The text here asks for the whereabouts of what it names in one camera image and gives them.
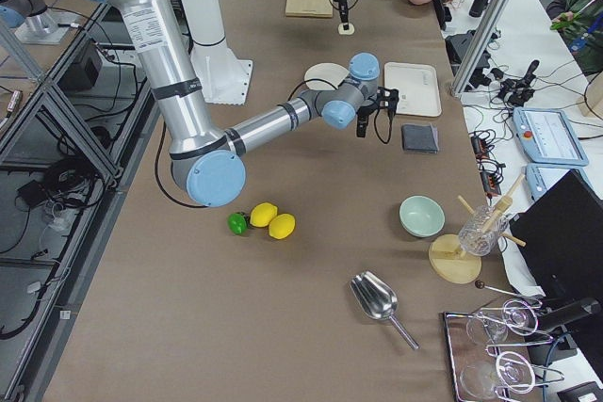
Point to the white bun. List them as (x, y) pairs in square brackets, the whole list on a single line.
[(345, 29)]

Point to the cream rectangular tray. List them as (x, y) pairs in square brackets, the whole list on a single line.
[(418, 88)]

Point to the metal glass rack tray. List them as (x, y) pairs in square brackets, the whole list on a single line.
[(488, 352)]

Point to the wooden cutting board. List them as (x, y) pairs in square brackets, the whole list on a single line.
[(309, 8)]

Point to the grey folded cloth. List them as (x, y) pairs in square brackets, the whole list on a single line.
[(419, 138)]

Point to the white round plate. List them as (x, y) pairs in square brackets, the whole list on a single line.
[(325, 76)]

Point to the mint green bowl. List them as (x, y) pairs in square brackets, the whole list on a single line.
[(421, 216)]

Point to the crystal glass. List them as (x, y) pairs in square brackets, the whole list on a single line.
[(477, 240)]

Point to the teach pendant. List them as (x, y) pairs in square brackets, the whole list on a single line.
[(541, 177), (547, 137)]

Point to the yellow lemon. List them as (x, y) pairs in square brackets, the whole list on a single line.
[(262, 214), (282, 226)]

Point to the wooden glass stand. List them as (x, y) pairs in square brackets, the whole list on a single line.
[(455, 265)]

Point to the green lime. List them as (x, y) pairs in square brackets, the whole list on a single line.
[(238, 223)]

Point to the metal ice scoop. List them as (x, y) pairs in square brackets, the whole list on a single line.
[(379, 302)]

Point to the black monitor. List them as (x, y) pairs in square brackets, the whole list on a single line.
[(563, 235)]

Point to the aluminium frame post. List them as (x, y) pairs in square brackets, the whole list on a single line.
[(477, 46)]

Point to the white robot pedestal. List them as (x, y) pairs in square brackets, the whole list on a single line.
[(225, 78)]

